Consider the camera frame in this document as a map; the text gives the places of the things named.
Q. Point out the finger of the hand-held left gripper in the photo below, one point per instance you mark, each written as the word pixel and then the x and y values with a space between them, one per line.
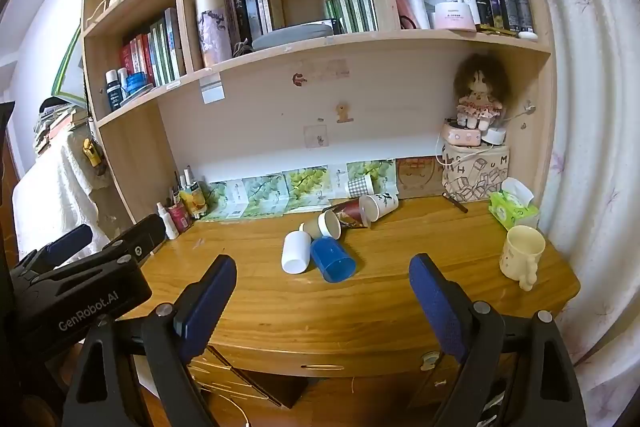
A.
pixel 67 244
pixel 145 232

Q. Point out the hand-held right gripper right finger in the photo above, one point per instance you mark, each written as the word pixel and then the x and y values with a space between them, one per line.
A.
pixel 435 307

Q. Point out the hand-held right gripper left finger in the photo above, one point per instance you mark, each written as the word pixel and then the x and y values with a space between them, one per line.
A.
pixel 207 302

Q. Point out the blue plastic cup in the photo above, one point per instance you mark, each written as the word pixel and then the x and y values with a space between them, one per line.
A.
pixel 332 261

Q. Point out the white plastic cup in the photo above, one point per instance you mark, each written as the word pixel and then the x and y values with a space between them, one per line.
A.
pixel 295 252

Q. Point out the white printed paper cup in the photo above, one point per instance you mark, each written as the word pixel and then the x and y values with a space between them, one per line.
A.
pixel 378 206

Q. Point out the red-brown patterned paper cup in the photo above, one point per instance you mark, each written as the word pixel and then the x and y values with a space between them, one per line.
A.
pixel 350 213

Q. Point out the beige paper cup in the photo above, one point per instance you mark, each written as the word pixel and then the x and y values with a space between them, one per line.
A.
pixel 325 224

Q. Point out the checkered paper cup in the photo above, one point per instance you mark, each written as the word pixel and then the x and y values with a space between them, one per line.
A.
pixel 361 186

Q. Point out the white small bottle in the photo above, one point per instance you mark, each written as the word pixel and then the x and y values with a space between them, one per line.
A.
pixel 167 222

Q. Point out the white lace cloth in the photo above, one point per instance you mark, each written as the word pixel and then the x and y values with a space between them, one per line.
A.
pixel 55 192

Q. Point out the yellow label bottle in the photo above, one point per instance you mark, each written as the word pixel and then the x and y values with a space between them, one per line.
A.
pixel 194 202

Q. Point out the green grape printed card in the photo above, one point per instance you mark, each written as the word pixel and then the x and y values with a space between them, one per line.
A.
pixel 227 202
pixel 265 194
pixel 380 172
pixel 307 187

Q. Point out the yellow toy figure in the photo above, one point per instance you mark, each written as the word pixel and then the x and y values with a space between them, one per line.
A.
pixel 91 152

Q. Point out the pale yellow mug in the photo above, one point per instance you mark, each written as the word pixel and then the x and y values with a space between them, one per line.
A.
pixel 520 254

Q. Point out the brown pen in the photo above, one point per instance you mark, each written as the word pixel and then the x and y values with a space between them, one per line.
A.
pixel 456 203

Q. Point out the stack of books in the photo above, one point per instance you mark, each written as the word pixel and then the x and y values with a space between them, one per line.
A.
pixel 57 122

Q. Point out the green tissue pack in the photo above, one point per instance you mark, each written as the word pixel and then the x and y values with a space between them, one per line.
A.
pixel 512 209

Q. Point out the brown cardboard panel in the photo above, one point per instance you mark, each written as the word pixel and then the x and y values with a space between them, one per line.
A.
pixel 420 177

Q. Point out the printed cardboard box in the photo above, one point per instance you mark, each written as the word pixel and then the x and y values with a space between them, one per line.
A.
pixel 475 177

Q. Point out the black dark bottle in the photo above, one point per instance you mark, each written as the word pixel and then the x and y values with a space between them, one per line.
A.
pixel 113 92

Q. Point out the blue lidded jar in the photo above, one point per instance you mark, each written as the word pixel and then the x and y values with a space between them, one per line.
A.
pixel 138 84

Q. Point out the white label card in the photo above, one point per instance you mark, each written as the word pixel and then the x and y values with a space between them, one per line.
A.
pixel 212 88

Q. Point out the small white printed card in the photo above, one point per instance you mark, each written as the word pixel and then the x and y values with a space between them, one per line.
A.
pixel 339 179

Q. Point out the pink small device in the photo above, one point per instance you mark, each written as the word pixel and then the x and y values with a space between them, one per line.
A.
pixel 462 137

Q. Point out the green framed picture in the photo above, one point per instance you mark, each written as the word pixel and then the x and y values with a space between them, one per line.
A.
pixel 67 67

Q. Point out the white round device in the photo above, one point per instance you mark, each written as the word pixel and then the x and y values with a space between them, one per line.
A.
pixel 495 137

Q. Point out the row of red green books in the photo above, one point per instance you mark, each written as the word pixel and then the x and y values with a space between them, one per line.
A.
pixel 155 49

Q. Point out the white floral cylinder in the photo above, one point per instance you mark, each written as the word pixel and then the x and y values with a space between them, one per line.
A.
pixel 212 29

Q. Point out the brown-haired doll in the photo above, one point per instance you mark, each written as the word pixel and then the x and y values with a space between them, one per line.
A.
pixel 480 89

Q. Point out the wooden bookshelf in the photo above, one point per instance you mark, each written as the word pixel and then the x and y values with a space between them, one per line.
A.
pixel 400 82

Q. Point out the grey oval case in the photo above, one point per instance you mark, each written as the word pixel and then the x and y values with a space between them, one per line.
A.
pixel 292 37

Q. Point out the row of dark books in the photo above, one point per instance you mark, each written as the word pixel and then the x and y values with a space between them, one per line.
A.
pixel 250 9

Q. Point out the white floral curtain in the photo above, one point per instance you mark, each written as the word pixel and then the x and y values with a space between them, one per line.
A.
pixel 590 107

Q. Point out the pink white jar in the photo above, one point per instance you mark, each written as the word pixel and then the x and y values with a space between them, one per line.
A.
pixel 454 17

